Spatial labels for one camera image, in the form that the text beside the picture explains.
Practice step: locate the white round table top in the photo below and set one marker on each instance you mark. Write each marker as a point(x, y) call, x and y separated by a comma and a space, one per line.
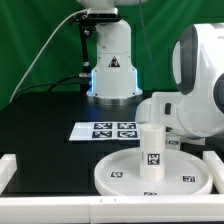
point(118, 174)

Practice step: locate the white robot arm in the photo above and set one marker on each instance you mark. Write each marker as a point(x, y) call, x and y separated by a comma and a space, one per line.
point(196, 109)

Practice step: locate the white marker tag board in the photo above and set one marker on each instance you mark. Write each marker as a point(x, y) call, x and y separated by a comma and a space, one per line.
point(96, 131)

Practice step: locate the white right fence block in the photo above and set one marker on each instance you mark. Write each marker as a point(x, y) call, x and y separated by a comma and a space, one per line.
point(216, 167)

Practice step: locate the white fence block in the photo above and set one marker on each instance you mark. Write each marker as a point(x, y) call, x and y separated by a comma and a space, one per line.
point(8, 166)
point(216, 167)

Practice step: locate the white left fence block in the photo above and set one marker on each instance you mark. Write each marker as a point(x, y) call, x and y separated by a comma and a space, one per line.
point(8, 166)

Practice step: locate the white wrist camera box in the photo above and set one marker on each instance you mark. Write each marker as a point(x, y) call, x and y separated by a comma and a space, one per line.
point(160, 108)

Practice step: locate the white front fence rail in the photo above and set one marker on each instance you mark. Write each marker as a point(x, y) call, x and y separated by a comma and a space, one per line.
point(111, 209)

